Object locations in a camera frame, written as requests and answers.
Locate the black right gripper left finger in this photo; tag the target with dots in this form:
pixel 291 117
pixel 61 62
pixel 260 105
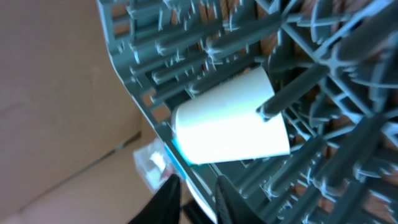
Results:
pixel 164 206

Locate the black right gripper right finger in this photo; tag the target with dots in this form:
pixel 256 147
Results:
pixel 230 207

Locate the pale green cup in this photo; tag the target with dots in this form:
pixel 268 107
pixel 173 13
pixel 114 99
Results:
pixel 222 124

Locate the clear plastic waste bin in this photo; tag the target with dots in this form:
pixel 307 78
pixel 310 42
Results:
pixel 154 164

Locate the grey dishwasher rack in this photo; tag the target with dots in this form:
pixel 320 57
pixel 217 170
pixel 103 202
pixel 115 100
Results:
pixel 166 52

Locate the large white plate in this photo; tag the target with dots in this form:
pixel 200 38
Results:
pixel 201 202

